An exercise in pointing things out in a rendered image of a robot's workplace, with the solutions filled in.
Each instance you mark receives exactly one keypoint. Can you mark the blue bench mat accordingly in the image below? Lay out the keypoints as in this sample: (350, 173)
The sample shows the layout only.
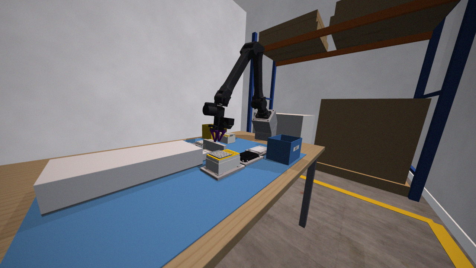
(145, 226)

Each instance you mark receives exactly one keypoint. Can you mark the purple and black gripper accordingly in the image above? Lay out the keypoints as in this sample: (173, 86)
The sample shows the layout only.
(217, 130)

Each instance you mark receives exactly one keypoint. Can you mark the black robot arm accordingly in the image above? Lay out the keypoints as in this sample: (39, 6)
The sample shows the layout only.
(249, 50)

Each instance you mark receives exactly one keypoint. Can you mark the blue open-top bin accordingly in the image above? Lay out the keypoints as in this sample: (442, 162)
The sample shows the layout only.
(284, 149)

